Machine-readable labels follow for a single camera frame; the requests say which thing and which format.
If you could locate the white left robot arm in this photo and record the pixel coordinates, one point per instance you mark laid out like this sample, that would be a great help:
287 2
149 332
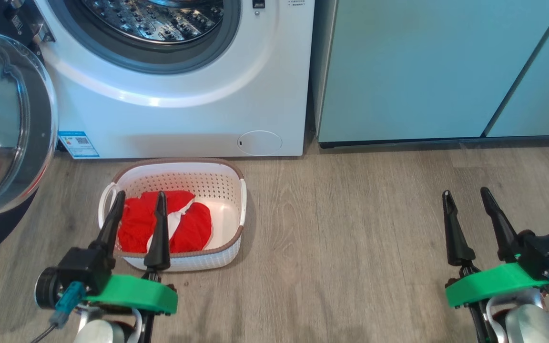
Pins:
100 333

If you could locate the white front-load washing machine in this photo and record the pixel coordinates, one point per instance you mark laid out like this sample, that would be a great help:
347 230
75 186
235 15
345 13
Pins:
160 124

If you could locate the light blue cabinet right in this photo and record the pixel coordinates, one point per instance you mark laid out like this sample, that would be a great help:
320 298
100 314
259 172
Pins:
422 71

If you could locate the pale grey cabinet side panel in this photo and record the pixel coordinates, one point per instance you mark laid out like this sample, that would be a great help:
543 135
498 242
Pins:
321 71

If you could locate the blue energy label sticker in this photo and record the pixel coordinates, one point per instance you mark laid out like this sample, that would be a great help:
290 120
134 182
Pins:
79 145

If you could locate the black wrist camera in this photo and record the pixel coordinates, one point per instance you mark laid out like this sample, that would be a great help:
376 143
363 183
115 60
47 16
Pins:
546 250
84 267

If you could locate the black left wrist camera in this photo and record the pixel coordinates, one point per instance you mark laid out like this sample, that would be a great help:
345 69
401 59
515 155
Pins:
84 267

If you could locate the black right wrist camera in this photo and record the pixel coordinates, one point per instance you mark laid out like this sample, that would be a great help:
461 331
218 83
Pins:
546 250

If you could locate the round white filter cover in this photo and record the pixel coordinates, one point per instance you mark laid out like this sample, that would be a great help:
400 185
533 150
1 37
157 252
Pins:
259 143

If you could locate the stainless steel washing machine drum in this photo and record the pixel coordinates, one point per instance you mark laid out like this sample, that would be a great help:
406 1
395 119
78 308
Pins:
150 21

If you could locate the silver washer door hinge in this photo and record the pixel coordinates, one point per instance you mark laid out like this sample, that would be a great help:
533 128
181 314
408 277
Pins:
43 33

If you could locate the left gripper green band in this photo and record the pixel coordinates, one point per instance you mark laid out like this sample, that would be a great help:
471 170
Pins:
131 293

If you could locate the small printed text label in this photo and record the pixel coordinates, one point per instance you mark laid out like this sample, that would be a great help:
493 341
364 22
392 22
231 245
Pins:
297 2

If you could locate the white perforated basket brown rim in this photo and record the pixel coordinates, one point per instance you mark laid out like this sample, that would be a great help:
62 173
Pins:
208 181

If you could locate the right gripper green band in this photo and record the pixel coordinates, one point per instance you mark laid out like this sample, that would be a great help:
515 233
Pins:
493 286

